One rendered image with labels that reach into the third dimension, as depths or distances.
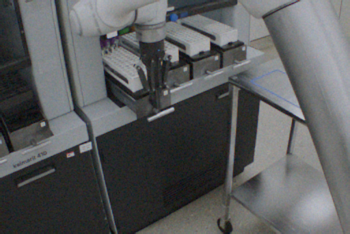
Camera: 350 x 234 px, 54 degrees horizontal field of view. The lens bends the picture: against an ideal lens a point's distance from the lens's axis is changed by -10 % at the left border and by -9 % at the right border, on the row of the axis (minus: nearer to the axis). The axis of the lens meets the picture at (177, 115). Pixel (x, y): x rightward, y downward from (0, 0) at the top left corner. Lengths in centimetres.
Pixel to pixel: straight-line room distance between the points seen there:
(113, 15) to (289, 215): 104
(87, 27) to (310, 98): 60
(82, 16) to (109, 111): 46
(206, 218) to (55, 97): 98
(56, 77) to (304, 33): 91
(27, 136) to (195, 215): 100
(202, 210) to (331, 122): 145
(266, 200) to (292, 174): 21
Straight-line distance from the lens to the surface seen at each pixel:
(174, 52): 136
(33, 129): 117
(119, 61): 132
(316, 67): 48
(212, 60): 145
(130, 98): 119
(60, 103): 127
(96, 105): 132
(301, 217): 153
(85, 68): 126
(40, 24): 116
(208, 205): 191
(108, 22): 91
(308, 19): 47
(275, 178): 167
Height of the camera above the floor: 141
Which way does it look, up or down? 34 degrees down
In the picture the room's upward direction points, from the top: 3 degrees counter-clockwise
